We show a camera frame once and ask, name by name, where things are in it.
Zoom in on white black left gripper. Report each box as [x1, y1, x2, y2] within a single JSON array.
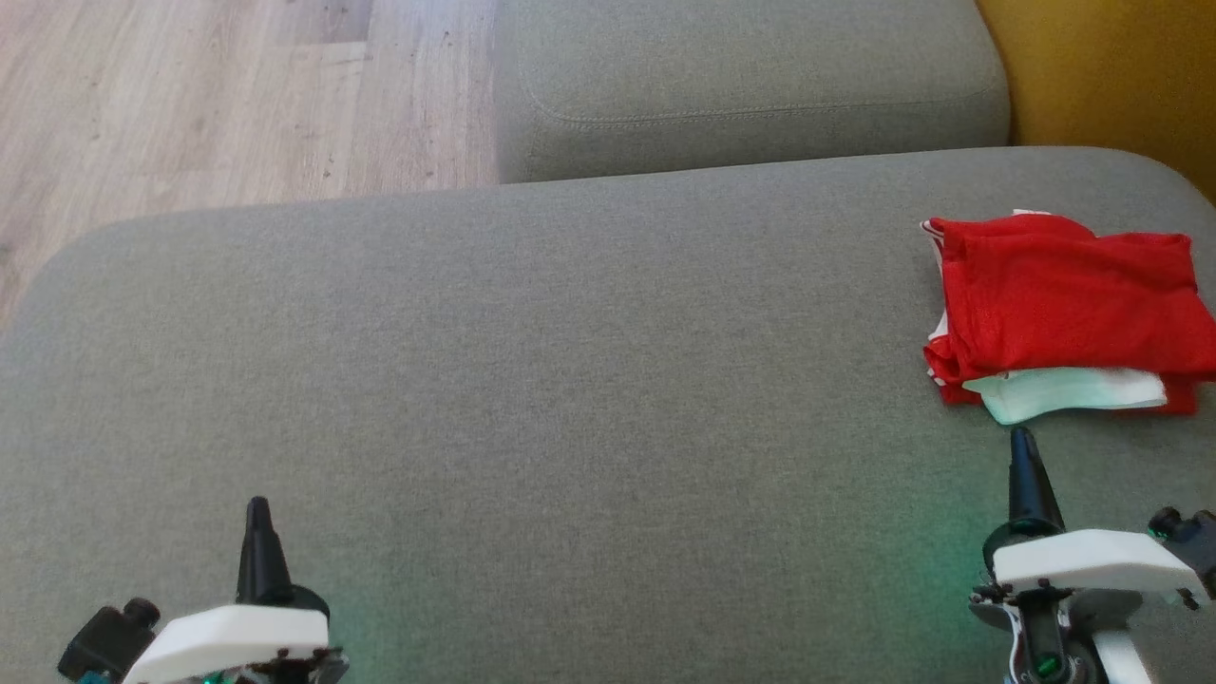
[[123, 496, 349, 684]]

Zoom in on red shorts with white stripes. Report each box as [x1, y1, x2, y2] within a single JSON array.
[[919, 210, 1201, 418]]

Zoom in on red jersey with white sleeves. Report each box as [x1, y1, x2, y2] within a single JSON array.
[[925, 214, 1216, 427]]

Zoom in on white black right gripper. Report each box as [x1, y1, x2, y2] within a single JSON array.
[[968, 427, 1204, 684]]

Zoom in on yellow sofa back cushion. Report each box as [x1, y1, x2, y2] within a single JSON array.
[[976, 0, 1216, 202]]

